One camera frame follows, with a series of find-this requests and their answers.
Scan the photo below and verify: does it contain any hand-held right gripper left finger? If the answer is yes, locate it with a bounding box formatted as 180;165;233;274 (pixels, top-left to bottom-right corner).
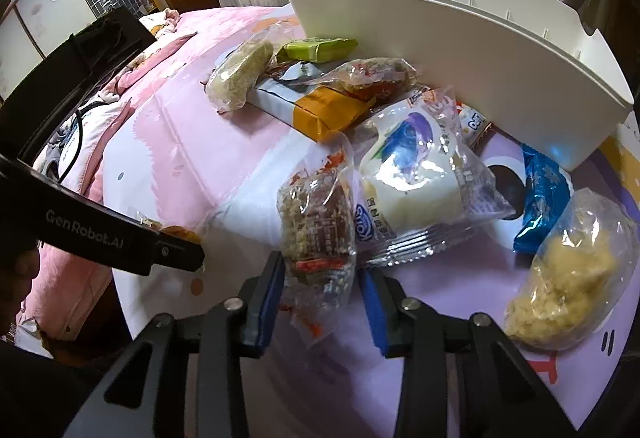
62;251;287;438

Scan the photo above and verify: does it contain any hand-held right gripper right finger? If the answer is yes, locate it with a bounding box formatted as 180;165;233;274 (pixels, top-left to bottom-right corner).
356;268;581;438

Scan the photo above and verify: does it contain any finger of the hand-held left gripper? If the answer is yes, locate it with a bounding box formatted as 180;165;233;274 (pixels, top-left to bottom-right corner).
137;228;207;276

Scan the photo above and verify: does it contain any small orange snack packet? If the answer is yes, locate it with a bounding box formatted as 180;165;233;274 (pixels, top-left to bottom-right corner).
142;217;202;245

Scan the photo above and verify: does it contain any clear brown cereal bar packet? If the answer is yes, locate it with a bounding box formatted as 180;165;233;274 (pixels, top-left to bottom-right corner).
276;132;359;355

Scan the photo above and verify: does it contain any clear white bun packet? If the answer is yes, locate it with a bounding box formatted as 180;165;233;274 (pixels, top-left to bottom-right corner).
354;87;517;265

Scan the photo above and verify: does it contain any beige rice cake packet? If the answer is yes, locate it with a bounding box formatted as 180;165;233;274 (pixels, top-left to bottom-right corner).
204;40;275;114

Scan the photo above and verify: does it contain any clear yellow crumbly snack packet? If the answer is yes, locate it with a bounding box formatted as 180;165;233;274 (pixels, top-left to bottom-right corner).
504;187;635;352

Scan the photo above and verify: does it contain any grey and orange snack packet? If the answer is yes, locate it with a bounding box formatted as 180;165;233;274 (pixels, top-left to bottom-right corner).
251;62;382;143

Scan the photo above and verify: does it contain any blue snack packet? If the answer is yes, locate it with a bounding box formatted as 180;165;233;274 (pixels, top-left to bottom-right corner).
514;142;574;255

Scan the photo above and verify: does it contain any white plastic storage bin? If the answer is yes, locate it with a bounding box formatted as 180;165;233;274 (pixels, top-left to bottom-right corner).
281;0;635;171

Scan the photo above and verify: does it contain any printed cartoon table cover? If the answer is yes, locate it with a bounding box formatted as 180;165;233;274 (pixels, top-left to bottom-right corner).
102;2;640;438

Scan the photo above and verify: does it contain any pink blanket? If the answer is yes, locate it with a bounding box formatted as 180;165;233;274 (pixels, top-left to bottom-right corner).
14;7;213;336

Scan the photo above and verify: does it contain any person's dark clothing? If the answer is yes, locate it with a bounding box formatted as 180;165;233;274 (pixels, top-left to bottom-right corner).
0;340;132;438

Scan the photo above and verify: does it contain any red and white snack packet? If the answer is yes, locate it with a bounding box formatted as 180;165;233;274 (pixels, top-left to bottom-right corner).
457;102;497;151

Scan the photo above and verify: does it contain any white wardrobe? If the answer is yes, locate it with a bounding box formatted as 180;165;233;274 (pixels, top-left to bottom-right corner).
0;0;123;95

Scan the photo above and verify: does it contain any clear red-brown snack packet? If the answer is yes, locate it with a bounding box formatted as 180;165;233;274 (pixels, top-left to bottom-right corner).
320;57;420;105

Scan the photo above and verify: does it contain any green snack packet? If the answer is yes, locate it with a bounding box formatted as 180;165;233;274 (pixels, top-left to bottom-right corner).
276;36;359;65

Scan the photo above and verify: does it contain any black cable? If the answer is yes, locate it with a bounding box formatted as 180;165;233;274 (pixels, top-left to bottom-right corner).
59;97;108;181

